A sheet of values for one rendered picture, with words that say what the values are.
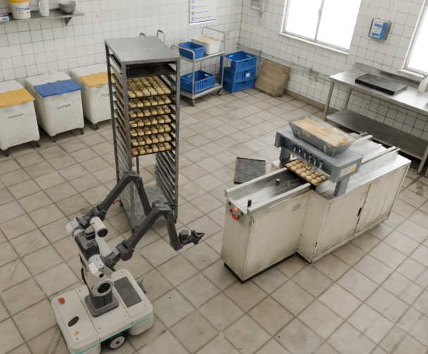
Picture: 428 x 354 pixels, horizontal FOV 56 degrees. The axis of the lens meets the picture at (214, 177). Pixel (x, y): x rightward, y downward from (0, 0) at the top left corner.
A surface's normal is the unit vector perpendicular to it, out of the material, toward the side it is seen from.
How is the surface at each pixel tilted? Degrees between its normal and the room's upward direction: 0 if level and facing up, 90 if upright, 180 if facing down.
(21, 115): 92
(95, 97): 92
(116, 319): 0
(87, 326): 0
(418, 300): 0
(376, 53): 90
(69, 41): 90
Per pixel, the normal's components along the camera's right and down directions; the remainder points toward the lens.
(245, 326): 0.07, -0.83
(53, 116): 0.63, 0.48
